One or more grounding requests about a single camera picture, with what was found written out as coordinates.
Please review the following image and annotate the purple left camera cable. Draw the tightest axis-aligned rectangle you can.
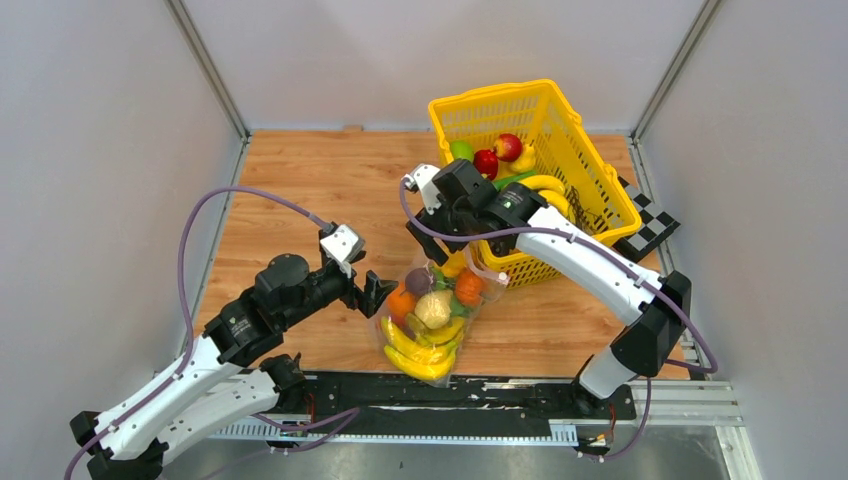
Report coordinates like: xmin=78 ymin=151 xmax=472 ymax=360
xmin=63 ymin=186 xmax=333 ymax=480

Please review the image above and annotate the beige lemon fruit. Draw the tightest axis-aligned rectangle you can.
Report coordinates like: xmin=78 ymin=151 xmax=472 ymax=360
xmin=414 ymin=290 xmax=453 ymax=330

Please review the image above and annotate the dark purple passion fruit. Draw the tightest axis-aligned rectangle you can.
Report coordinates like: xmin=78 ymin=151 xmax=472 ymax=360
xmin=404 ymin=267 xmax=436 ymax=297

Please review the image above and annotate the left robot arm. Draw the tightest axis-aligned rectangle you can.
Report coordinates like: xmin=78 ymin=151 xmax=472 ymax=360
xmin=70 ymin=254 xmax=398 ymax=479

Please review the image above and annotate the green apple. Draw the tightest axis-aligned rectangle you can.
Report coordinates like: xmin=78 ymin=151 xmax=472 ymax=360
xmin=449 ymin=140 xmax=475 ymax=162

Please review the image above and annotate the green cucumber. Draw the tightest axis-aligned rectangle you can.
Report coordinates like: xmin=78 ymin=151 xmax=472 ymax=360
xmin=493 ymin=170 xmax=537 ymax=191

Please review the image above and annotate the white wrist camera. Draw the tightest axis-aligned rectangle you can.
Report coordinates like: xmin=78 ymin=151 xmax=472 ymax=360
xmin=319 ymin=224 xmax=366 ymax=279
xmin=401 ymin=163 xmax=442 ymax=214

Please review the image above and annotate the clear zip top bag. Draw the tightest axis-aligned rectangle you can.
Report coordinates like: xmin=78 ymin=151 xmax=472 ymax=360
xmin=370 ymin=248 xmax=510 ymax=388

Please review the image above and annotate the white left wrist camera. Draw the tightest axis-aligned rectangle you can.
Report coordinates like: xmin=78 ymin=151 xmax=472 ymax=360
xmin=319 ymin=224 xmax=366 ymax=279

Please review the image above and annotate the red apple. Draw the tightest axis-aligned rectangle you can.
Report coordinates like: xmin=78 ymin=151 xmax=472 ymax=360
xmin=473 ymin=149 xmax=500 ymax=181
xmin=493 ymin=133 xmax=524 ymax=163

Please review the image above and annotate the yellow pear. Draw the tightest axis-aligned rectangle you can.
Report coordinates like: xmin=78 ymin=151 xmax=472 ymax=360
xmin=508 ymin=145 xmax=536 ymax=174

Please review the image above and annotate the orange fruit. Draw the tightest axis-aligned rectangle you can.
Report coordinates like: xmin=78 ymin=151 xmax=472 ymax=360
xmin=385 ymin=282 xmax=418 ymax=327

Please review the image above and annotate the small orange pumpkin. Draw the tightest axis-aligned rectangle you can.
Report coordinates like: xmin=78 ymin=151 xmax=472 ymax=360
xmin=454 ymin=269 xmax=486 ymax=308

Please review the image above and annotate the yellow plastic basket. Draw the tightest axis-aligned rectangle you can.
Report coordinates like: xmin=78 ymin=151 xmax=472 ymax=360
xmin=428 ymin=79 xmax=642 ymax=247

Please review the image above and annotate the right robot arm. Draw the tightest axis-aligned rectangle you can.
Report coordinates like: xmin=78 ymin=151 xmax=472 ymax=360
xmin=400 ymin=160 xmax=692 ymax=418

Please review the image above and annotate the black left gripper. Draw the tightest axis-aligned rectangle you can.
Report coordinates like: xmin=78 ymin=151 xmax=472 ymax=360
xmin=281 ymin=250 xmax=399 ymax=328

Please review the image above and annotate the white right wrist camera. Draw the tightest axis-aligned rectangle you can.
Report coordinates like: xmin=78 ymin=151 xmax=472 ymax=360
xmin=401 ymin=163 xmax=442 ymax=214

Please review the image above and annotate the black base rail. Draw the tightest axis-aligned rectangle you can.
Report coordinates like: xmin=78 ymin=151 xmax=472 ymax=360
xmin=271 ymin=371 xmax=636 ymax=438

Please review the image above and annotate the yellow bell pepper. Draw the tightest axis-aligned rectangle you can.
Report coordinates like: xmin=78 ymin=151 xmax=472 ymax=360
xmin=440 ymin=251 xmax=467 ymax=278

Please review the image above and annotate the single yellow banana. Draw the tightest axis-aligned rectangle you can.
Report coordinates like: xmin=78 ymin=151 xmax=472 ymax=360
xmin=519 ymin=175 xmax=566 ymax=196
xmin=538 ymin=189 xmax=574 ymax=223

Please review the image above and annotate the yellow banana bunch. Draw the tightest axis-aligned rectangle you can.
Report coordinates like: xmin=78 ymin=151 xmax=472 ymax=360
xmin=379 ymin=314 xmax=466 ymax=385

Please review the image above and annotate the checkerboard calibration board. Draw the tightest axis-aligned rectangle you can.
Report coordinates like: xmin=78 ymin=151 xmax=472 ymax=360
xmin=613 ymin=176 xmax=681 ymax=262

